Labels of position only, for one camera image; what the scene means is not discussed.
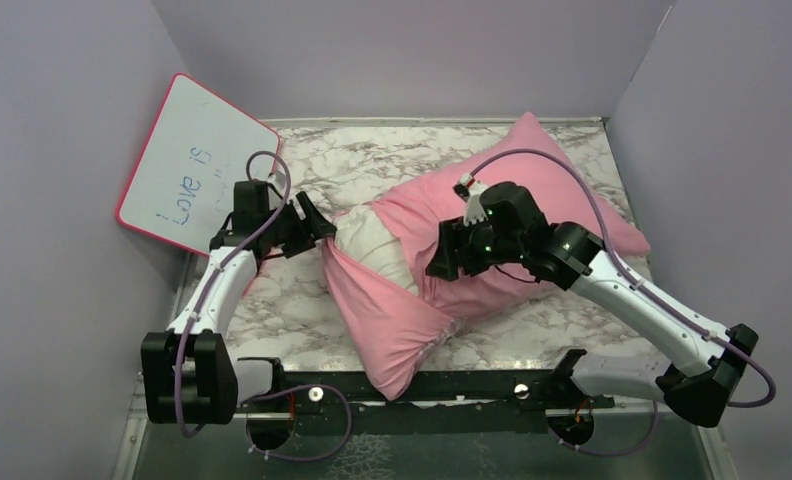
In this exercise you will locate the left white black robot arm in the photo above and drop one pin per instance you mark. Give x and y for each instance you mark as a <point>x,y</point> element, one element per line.
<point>189,376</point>

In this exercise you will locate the pink floral pillowcase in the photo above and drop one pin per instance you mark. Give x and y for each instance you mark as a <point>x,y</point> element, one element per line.
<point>394,330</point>

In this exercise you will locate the black mounting rail base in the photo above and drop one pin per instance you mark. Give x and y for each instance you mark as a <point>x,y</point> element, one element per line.
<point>342,404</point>

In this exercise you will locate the white pillow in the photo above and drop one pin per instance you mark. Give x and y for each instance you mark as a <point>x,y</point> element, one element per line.
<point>363,237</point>

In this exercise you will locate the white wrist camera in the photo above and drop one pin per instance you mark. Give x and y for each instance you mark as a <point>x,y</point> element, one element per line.
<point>470,190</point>
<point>279,183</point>

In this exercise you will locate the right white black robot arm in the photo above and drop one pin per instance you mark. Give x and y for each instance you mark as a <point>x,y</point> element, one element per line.
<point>701,361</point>

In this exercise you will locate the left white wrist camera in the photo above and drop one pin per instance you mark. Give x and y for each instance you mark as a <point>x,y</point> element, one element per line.
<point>279,183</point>

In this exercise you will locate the pink framed whiteboard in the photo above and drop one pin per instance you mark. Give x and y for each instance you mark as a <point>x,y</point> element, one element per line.
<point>198,147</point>

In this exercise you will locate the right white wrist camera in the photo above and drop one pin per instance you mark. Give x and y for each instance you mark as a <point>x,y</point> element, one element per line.
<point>470,190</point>

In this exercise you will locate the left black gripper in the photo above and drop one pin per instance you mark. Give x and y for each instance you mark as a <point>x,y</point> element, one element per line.
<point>318,226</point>

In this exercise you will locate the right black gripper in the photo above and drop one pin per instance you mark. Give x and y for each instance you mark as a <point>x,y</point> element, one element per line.
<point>453,235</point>

